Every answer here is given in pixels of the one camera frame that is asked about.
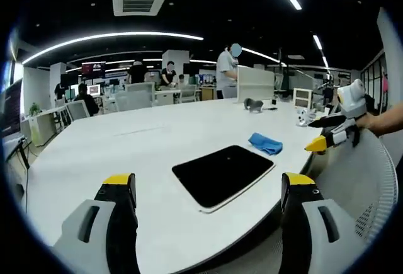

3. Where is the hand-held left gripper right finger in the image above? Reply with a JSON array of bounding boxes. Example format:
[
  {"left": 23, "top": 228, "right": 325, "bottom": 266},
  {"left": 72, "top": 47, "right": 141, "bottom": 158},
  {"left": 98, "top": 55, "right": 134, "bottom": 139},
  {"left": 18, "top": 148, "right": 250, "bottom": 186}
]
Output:
[{"left": 278, "top": 172, "right": 368, "bottom": 274}]

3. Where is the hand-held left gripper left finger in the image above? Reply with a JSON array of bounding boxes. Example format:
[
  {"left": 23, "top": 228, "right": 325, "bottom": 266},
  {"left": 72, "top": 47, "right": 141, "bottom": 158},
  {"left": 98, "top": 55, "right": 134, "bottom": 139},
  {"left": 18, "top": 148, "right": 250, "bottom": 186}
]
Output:
[{"left": 51, "top": 173, "right": 142, "bottom": 274}]

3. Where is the blue cleaning cloth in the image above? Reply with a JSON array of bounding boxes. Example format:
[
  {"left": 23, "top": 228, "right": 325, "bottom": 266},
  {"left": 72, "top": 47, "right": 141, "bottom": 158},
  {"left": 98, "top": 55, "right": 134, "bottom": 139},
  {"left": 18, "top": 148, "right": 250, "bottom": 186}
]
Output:
[{"left": 247, "top": 132, "right": 283, "bottom": 156}]

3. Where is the person's right hand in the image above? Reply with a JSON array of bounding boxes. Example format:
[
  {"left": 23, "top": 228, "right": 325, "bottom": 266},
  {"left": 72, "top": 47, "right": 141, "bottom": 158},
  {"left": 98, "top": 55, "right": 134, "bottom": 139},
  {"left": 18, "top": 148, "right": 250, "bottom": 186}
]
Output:
[{"left": 358, "top": 112, "right": 384, "bottom": 135}]

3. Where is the white framed box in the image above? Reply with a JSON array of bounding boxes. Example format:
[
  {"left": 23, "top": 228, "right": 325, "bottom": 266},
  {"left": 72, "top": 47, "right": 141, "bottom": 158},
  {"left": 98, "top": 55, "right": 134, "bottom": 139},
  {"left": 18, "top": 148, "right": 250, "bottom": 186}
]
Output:
[{"left": 293, "top": 87, "right": 314, "bottom": 109}]

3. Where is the grey mesh office chair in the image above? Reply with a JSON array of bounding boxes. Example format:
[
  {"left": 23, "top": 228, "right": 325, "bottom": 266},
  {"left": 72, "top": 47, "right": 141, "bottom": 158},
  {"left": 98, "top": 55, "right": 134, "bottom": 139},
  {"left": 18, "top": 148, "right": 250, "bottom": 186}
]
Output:
[{"left": 310, "top": 127, "right": 398, "bottom": 249}]

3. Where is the grey headset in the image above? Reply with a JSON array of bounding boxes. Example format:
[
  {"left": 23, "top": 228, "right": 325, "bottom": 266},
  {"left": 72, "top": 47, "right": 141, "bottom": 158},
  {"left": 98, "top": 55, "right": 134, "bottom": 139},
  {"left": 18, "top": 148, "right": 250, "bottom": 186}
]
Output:
[{"left": 244, "top": 97, "right": 264, "bottom": 114}]

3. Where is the white partition board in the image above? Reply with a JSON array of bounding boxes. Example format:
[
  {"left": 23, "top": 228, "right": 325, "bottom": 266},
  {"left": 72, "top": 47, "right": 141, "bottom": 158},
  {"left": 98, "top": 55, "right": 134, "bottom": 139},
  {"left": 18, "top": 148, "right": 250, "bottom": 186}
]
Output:
[{"left": 236, "top": 66, "right": 276, "bottom": 105}]

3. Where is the white low cabinet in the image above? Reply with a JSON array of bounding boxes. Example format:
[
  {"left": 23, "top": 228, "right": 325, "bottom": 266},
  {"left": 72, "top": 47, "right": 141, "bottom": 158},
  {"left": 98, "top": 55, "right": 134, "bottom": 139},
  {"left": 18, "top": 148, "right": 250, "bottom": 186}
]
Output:
[{"left": 28, "top": 109, "right": 61, "bottom": 147}]

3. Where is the white office chair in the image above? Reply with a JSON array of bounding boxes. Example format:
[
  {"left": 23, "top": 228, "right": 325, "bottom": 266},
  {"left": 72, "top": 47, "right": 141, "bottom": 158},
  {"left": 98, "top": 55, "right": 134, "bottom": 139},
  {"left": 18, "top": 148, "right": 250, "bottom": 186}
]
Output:
[
  {"left": 113, "top": 91, "right": 154, "bottom": 111},
  {"left": 65, "top": 100, "right": 89, "bottom": 122},
  {"left": 125, "top": 82, "right": 156, "bottom": 102},
  {"left": 179, "top": 84, "right": 200, "bottom": 103}
]

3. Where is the green potted plant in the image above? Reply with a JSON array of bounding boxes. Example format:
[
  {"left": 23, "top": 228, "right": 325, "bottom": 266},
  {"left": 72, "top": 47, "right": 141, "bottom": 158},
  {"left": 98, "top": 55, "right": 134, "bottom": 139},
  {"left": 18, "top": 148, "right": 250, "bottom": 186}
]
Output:
[{"left": 28, "top": 102, "right": 43, "bottom": 118}]

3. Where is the wooden cabinet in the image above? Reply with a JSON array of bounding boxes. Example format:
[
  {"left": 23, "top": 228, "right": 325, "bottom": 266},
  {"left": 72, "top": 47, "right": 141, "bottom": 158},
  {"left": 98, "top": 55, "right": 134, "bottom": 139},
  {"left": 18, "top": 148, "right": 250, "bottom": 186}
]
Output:
[{"left": 200, "top": 86, "right": 218, "bottom": 101}]

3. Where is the long curved ceiling light strip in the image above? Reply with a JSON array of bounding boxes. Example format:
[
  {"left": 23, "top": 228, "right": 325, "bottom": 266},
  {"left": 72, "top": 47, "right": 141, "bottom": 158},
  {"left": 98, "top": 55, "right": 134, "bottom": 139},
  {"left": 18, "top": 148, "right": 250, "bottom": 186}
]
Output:
[{"left": 21, "top": 31, "right": 205, "bottom": 65}]

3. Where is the white ceiling air vent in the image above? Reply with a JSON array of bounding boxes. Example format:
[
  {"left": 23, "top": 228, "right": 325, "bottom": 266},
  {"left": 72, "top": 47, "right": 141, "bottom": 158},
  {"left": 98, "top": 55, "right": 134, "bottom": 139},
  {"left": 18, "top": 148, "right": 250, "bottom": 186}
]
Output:
[{"left": 111, "top": 0, "right": 169, "bottom": 18}]

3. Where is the red wall screen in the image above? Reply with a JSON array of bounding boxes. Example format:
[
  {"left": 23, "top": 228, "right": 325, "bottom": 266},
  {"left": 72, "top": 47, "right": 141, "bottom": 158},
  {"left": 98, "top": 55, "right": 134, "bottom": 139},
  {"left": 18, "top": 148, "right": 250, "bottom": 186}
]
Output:
[{"left": 81, "top": 62, "right": 106, "bottom": 78}]

